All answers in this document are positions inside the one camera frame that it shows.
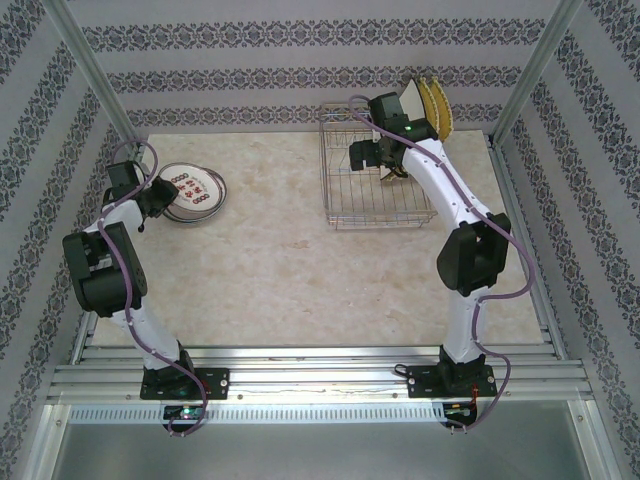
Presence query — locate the round plate orange sunburst print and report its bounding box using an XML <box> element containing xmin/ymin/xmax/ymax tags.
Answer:
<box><xmin>164</xmin><ymin>169</ymin><xmax>227</xmax><ymax>221</ymax></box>

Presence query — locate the white plate with black rim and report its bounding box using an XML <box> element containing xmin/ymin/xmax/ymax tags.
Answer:
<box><xmin>399</xmin><ymin>78</ymin><xmax>430</xmax><ymax>124</ymax></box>

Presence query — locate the grey metal panel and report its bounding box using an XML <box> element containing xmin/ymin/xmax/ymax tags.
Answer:
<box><xmin>47</xmin><ymin>422</ymin><xmax>601</xmax><ymax>480</ymax></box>

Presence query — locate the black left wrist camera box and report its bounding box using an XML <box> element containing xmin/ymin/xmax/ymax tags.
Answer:
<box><xmin>106</xmin><ymin>162</ymin><xmax>141</xmax><ymax>194</ymax></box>

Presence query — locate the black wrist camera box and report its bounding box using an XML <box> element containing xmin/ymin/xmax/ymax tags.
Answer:
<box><xmin>106</xmin><ymin>162</ymin><xmax>141</xmax><ymax>194</ymax></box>
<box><xmin>367</xmin><ymin>92</ymin><xmax>410</xmax><ymax>124</ymax></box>

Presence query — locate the steel wire dish rack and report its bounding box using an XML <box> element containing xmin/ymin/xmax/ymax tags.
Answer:
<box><xmin>318</xmin><ymin>102</ymin><xmax>436</xmax><ymax>234</ymax></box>

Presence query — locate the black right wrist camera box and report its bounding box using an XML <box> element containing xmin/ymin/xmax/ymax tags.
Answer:
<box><xmin>367</xmin><ymin>92</ymin><xmax>410</xmax><ymax>124</ymax></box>

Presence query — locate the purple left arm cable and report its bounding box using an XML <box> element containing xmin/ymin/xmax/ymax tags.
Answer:
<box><xmin>97</xmin><ymin>139</ymin><xmax>209</xmax><ymax>440</ymax></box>

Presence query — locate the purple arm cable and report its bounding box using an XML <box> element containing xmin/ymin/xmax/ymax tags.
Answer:
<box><xmin>97</xmin><ymin>139</ymin><xmax>209</xmax><ymax>440</ymax></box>
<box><xmin>348</xmin><ymin>94</ymin><xmax>534</xmax><ymax>436</ymax></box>

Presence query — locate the aluminium frame post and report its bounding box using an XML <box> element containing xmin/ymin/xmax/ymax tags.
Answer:
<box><xmin>491</xmin><ymin>0</ymin><xmax>585</xmax><ymax>147</ymax></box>
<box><xmin>47</xmin><ymin>0</ymin><xmax>149</xmax><ymax>146</ymax></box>

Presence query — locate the aluminium side rail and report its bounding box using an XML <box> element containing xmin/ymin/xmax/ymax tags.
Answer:
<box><xmin>69</xmin><ymin>309</ymin><xmax>101</xmax><ymax>369</ymax></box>
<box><xmin>487</xmin><ymin>134</ymin><xmax>569</xmax><ymax>359</ymax></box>

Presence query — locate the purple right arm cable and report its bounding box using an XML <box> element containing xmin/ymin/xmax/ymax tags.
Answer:
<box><xmin>348</xmin><ymin>94</ymin><xmax>534</xmax><ymax>436</ymax></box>

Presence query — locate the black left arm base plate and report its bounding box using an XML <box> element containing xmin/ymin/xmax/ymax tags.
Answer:
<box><xmin>141</xmin><ymin>367</ymin><xmax>231</xmax><ymax>401</ymax></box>

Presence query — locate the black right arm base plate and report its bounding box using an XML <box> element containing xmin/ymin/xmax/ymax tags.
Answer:
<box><xmin>407</xmin><ymin>364</ymin><xmax>496</xmax><ymax>400</ymax></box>

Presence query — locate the aluminium mounting rail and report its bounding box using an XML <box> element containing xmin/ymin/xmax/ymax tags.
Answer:
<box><xmin>47</xmin><ymin>344</ymin><xmax>596</xmax><ymax>404</ymax></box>

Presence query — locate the white slotted cable duct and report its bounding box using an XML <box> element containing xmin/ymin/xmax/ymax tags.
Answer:
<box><xmin>67</xmin><ymin>403</ymin><xmax>447</xmax><ymax>424</ymax></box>

